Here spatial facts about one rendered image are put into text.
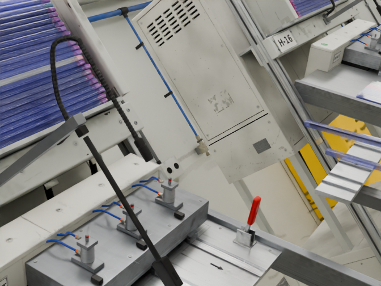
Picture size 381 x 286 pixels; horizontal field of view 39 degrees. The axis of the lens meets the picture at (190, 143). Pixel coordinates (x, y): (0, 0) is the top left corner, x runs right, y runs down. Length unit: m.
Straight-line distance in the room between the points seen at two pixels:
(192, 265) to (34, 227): 0.28
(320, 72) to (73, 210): 1.17
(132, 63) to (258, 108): 1.73
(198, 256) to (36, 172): 0.33
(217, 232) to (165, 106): 2.47
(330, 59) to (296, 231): 2.26
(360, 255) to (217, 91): 0.74
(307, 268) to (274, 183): 2.97
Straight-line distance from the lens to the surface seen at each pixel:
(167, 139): 3.39
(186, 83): 2.01
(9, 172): 0.89
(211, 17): 1.89
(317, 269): 1.05
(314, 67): 1.96
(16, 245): 0.93
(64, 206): 1.01
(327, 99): 1.76
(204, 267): 1.00
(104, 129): 1.13
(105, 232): 0.97
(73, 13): 1.19
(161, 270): 0.74
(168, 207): 1.03
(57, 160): 1.04
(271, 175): 4.02
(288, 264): 1.07
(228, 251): 1.04
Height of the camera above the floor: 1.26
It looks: 1 degrees down
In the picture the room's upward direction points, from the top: 31 degrees counter-clockwise
